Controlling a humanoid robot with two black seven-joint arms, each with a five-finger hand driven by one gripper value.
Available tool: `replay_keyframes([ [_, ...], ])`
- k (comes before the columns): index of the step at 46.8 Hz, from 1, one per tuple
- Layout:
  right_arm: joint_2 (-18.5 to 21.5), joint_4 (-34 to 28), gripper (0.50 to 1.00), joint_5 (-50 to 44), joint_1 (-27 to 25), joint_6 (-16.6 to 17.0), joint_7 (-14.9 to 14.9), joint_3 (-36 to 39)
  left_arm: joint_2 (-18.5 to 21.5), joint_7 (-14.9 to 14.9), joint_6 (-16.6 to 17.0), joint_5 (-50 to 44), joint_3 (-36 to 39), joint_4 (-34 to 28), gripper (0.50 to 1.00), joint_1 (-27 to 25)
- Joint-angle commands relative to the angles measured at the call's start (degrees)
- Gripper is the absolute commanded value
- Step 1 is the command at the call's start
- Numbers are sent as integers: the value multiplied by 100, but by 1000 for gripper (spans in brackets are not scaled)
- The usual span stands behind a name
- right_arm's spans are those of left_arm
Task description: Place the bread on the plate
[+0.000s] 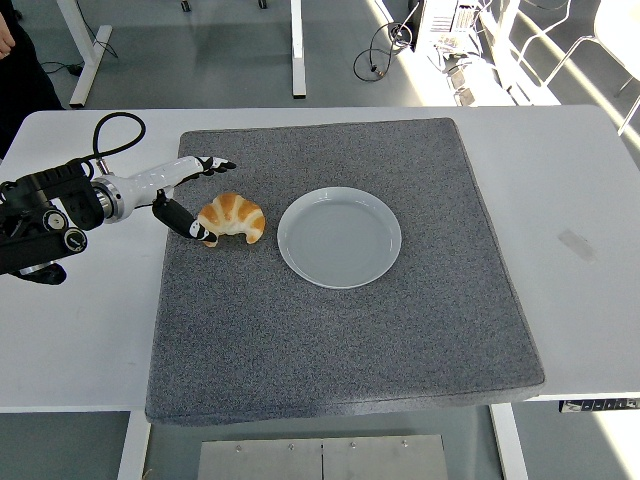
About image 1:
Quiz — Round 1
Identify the white power strip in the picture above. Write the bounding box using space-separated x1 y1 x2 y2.
444 62 484 107

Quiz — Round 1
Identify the white table leg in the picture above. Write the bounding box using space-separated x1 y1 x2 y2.
488 402 530 480
115 410 153 480

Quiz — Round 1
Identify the white background desk leg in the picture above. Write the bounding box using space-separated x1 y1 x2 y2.
289 0 307 99
55 0 114 110

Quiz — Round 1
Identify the grey metal plate with screws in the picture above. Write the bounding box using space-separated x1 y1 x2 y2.
196 433 449 480

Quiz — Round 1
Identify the grey felt mat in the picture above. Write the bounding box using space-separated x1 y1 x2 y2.
144 116 546 427

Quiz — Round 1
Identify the thin black floor cable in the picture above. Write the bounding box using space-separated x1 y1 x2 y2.
39 39 119 77

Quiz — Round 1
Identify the table height control panel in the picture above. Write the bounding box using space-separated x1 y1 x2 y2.
558 397 640 414

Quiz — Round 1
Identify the clear tape strip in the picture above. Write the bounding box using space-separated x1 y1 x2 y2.
557 227 599 265

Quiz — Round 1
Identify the black floor cable loop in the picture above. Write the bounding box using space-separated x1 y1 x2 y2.
352 20 417 81

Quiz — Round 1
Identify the person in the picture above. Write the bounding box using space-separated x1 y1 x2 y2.
0 9 65 160

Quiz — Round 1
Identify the croissant bread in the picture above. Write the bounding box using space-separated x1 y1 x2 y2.
197 192 267 248

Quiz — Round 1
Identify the white computer case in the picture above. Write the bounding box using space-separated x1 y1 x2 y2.
413 0 484 54

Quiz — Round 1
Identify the white chair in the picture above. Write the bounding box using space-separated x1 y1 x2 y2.
542 0 640 99

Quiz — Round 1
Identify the round grey plate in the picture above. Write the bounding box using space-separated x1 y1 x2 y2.
276 186 403 290

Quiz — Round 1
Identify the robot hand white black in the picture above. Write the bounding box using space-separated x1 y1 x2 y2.
115 155 238 246

